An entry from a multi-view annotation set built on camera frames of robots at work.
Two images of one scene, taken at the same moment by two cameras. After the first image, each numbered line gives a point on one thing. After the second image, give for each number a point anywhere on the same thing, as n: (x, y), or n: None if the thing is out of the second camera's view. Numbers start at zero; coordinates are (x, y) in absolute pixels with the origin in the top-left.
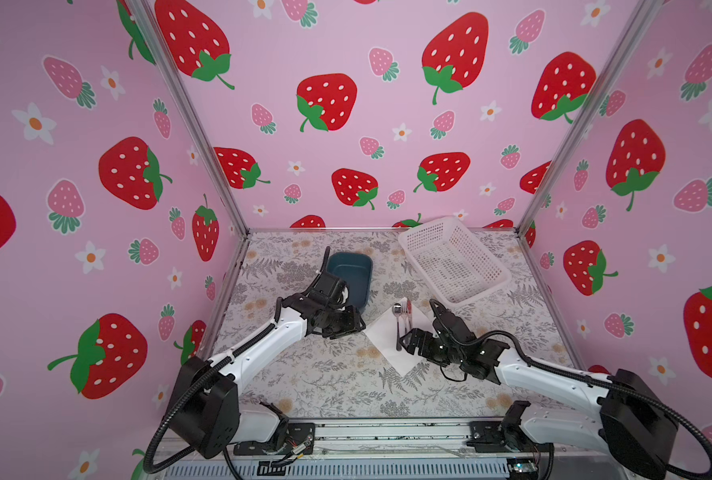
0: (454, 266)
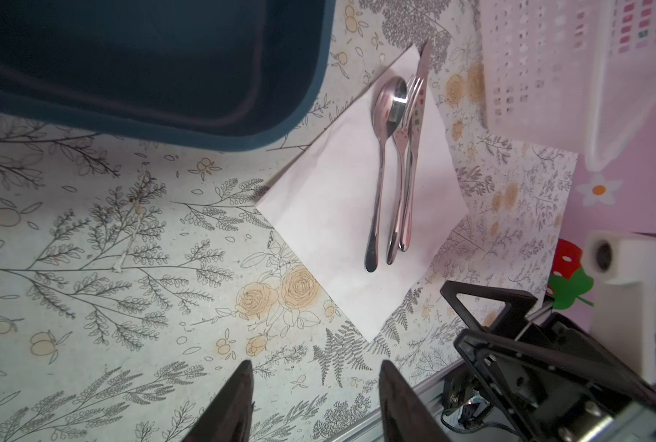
0: (580, 75)
